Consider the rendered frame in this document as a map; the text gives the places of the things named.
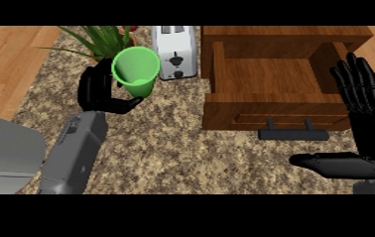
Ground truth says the brown wooden drawer front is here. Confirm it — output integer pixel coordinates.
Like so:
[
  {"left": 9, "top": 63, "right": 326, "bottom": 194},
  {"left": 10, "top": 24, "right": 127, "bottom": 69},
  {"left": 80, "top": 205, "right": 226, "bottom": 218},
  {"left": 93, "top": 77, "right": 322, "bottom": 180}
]
[{"left": 201, "top": 92, "right": 354, "bottom": 132}]

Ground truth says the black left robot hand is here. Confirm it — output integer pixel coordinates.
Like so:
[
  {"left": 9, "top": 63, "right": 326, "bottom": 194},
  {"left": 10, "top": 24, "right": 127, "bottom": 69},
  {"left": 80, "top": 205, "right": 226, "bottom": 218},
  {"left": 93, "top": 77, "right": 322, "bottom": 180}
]
[{"left": 77, "top": 58, "right": 146, "bottom": 115}]

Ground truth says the dark grey drawer handle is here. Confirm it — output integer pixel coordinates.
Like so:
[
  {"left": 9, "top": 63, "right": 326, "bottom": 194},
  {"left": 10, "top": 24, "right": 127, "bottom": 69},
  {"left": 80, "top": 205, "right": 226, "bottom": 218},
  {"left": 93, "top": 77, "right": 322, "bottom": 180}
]
[{"left": 257, "top": 118, "right": 331, "bottom": 142}]

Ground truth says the green potted plant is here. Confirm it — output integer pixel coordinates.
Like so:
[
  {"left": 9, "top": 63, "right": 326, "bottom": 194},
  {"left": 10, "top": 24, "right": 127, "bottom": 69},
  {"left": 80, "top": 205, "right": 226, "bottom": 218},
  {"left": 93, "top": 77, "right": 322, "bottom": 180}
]
[{"left": 37, "top": 25, "right": 140, "bottom": 63}]

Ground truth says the brown wooden drawer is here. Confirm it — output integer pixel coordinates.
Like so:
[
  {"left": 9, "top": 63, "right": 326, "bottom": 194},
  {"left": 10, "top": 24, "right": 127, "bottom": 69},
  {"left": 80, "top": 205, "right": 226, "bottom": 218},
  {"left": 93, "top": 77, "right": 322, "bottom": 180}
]
[
  {"left": 210, "top": 41, "right": 348, "bottom": 96},
  {"left": 201, "top": 92, "right": 354, "bottom": 132}
]

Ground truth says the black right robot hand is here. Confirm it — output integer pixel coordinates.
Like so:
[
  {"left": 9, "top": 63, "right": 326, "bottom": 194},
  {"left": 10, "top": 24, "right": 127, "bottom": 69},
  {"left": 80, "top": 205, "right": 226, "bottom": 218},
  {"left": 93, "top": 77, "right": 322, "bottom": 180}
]
[{"left": 286, "top": 52, "right": 375, "bottom": 180}]

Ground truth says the silver toaster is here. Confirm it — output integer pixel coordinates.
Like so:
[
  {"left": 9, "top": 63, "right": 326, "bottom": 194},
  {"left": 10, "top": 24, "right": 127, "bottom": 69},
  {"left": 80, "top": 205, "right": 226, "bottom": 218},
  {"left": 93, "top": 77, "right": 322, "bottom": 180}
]
[{"left": 149, "top": 25, "right": 201, "bottom": 82}]

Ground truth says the green plastic cup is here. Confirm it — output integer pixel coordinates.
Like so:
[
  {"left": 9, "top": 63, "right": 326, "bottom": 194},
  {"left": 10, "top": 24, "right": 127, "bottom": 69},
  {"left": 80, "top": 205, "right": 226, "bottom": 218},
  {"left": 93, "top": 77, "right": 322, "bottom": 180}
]
[{"left": 109, "top": 46, "right": 162, "bottom": 99}]

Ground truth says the brown wooden cabinet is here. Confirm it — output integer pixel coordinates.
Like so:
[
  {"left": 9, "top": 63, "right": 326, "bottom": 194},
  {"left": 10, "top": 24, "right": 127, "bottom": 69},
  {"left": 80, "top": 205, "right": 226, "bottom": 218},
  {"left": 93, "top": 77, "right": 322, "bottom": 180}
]
[{"left": 199, "top": 25, "right": 375, "bottom": 83}]

